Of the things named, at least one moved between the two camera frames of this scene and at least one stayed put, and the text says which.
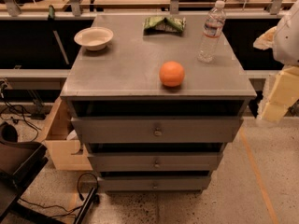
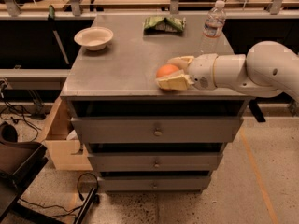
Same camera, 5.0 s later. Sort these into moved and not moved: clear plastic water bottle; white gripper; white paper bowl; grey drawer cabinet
Moved: white gripper
Not moved: white paper bowl; clear plastic water bottle; grey drawer cabinet
